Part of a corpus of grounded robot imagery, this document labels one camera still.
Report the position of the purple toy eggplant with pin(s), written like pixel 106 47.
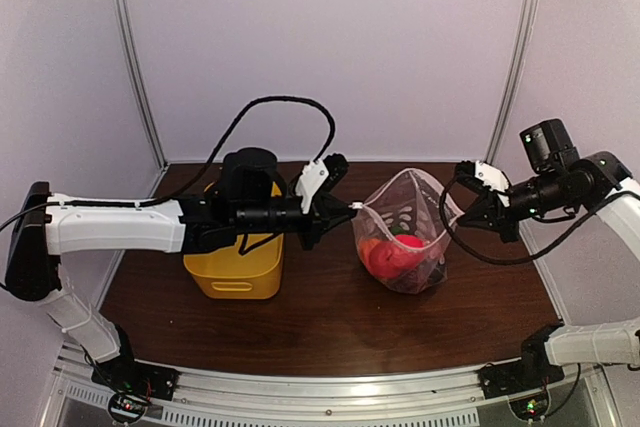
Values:
pixel 424 276

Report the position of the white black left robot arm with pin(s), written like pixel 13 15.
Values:
pixel 249 197

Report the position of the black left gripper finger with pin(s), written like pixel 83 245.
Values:
pixel 337 216
pixel 330 203

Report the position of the right circuit board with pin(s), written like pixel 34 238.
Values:
pixel 529 408

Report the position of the aluminium front rail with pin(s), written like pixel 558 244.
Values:
pixel 450 397

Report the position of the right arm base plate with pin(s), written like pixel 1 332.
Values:
pixel 507 379

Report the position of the left aluminium corner post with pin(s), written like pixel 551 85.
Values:
pixel 133 67

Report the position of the yellow plastic basket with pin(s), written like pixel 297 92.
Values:
pixel 244 271

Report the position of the clear zip top bag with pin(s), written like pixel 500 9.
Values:
pixel 410 200

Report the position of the red toy apple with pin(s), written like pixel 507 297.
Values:
pixel 410 243
pixel 387 261

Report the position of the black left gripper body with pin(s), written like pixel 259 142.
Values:
pixel 315 222

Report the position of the left circuit board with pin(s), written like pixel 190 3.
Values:
pixel 125 409

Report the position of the orange toy orange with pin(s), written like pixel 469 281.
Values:
pixel 365 247

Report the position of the aluminium corner post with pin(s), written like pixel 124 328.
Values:
pixel 527 17
pixel 133 67

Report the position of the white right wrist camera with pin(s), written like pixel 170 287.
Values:
pixel 487 177

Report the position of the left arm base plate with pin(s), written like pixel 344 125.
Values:
pixel 140 379

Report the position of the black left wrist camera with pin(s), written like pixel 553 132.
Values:
pixel 319 175

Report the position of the right aluminium corner post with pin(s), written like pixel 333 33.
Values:
pixel 527 17

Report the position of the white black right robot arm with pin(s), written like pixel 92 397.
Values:
pixel 599 185

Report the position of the circuit board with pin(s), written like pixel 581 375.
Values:
pixel 125 409
pixel 529 408

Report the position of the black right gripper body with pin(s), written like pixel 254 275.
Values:
pixel 509 228

